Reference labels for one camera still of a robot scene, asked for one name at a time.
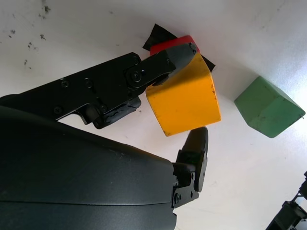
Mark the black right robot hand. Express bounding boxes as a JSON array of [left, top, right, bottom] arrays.
[[0, 42, 209, 230]]

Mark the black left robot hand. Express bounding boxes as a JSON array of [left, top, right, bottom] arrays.
[[265, 170, 307, 230]]

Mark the green wooden block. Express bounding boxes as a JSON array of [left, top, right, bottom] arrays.
[[234, 75, 304, 139]]

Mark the yellow wooden block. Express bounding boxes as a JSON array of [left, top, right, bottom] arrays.
[[145, 51, 221, 137]]

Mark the red wooden block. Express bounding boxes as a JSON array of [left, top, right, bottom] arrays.
[[149, 35, 200, 57]]

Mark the black tape strip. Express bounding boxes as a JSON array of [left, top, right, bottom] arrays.
[[142, 23, 216, 72]]

